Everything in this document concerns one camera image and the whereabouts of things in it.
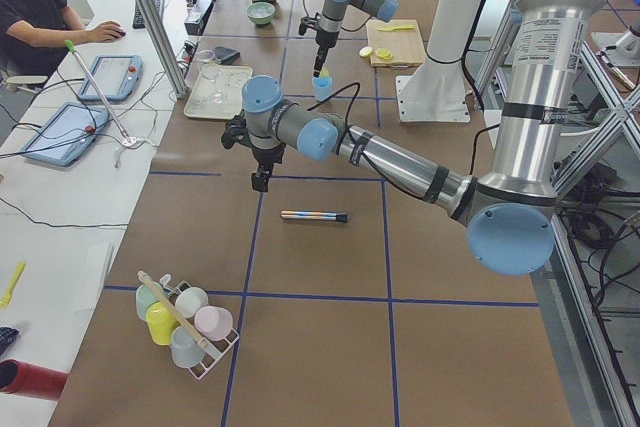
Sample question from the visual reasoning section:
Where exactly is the yellow plastic knife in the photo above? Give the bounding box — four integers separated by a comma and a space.
376, 24, 415, 32

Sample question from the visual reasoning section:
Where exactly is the lemon slice off board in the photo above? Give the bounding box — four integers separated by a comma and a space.
359, 46, 373, 58

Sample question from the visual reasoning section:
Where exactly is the wooden rack handle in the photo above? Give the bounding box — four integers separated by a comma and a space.
137, 270, 208, 350

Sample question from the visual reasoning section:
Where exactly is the wooden cutting board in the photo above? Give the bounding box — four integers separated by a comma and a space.
366, 19, 426, 67

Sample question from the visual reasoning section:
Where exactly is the person in black shirt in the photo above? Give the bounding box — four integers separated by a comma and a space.
1, 0, 95, 77

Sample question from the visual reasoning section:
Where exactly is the blue teach pendant near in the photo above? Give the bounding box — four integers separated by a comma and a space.
20, 102, 111, 167

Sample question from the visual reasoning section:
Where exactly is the pink cup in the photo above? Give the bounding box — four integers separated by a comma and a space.
194, 305, 233, 341

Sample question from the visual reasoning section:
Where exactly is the metal rod with green tip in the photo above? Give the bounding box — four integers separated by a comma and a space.
65, 40, 140, 148

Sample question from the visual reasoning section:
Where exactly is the clear glass on tray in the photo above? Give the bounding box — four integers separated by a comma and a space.
195, 49, 220, 83

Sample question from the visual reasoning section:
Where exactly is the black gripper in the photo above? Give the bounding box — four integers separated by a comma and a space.
313, 27, 339, 78
251, 142, 286, 192

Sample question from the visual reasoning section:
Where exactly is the pale grey cup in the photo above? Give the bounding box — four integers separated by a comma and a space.
170, 326, 204, 369

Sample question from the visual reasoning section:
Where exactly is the aluminium frame post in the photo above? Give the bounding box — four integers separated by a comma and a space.
135, 0, 188, 99

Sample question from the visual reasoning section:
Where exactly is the blue teach pendant far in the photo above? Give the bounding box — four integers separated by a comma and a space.
90, 55, 143, 103

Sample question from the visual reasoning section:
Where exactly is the blue teach pendant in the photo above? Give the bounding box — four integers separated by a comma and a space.
20, 102, 111, 167
90, 55, 143, 103

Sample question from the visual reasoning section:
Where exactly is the red cylinder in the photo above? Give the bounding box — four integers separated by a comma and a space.
1, 359, 68, 401

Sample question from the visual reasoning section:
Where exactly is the light blue cup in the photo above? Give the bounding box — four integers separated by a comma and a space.
312, 76, 333, 102

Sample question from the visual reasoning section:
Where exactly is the person's right hand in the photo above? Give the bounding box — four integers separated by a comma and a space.
90, 21, 126, 43

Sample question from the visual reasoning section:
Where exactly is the mint green cup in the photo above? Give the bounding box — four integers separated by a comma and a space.
135, 284, 158, 322

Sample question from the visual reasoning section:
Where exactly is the white wire cup rack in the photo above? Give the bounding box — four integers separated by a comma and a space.
160, 274, 239, 379

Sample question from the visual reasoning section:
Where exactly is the black keyboard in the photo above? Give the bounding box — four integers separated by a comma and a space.
132, 0, 167, 30

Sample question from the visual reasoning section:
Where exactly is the cream tray with bear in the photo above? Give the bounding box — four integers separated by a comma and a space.
184, 63, 253, 121

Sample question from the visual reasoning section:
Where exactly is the yellow cup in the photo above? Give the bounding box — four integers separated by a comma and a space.
145, 302, 179, 346

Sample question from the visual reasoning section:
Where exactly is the white cup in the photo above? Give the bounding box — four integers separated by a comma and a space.
175, 287, 209, 319

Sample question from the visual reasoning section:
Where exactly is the yellow spatula on desk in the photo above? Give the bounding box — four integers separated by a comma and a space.
0, 261, 26, 309

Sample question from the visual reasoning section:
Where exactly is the dark grey cloth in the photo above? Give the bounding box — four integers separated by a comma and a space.
213, 46, 240, 65

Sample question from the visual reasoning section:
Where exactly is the lemon slice on board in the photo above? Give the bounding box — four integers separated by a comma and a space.
375, 48, 393, 60

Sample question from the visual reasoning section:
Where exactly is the green bowl of ice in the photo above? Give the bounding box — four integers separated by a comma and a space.
246, 2, 276, 26

